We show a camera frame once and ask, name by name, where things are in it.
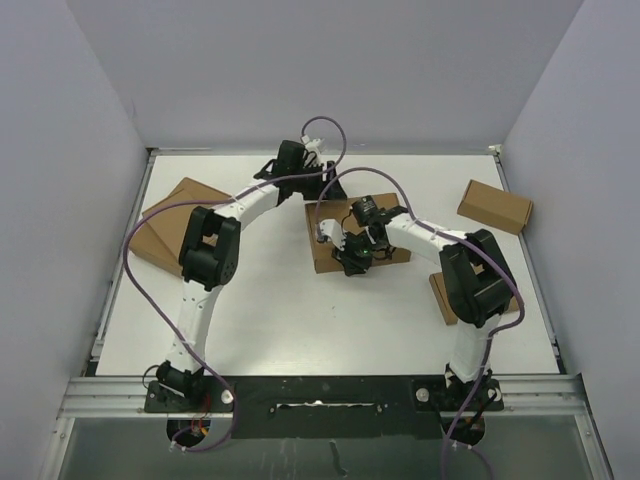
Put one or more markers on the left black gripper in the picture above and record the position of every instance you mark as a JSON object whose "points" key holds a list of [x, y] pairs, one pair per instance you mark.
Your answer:
{"points": [[315, 194]]}

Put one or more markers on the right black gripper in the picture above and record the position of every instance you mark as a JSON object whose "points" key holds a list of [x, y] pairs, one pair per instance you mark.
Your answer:
{"points": [[352, 264]]}

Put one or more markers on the large cardboard box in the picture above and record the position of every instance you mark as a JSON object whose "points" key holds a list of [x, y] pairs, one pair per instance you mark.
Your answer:
{"points": [[337, 210]]}

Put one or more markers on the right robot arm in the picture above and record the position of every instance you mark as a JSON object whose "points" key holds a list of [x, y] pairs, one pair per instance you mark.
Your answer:
{"points": [[459, 254]]}

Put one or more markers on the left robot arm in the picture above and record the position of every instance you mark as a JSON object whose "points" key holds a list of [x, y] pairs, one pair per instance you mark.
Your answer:
{"points": [[209, 254]]}

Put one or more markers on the flat cardboard box near right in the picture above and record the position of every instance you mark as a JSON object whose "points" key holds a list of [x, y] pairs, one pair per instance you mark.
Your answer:
{"points": [[473, 302]]}

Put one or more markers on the folded cardboard box far right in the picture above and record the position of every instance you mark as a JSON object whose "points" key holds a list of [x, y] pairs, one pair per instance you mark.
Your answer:
{"points": [[496, 208]]}

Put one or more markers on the folded cardboard boxes left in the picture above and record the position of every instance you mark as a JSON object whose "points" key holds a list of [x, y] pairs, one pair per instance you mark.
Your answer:
{"points": [[159, 240]]}

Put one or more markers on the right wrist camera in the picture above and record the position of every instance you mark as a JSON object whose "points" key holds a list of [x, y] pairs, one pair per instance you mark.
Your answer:
{"points": [[331, 231]]}

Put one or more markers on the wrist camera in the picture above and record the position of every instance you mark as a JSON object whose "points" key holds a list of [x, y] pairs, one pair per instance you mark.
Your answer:
{"points": [[331, 231], [314, 146]]}

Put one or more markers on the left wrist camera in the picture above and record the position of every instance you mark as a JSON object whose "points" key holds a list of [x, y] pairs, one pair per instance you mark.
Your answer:
{"points": [[314, 146]]}

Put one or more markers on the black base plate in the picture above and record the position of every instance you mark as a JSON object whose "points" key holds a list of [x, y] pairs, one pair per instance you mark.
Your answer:
{"points": [[330, 407]]}

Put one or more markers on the aluminium table frame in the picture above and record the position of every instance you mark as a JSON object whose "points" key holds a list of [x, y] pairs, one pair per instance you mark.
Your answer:
{"points": [[349, 324]]}

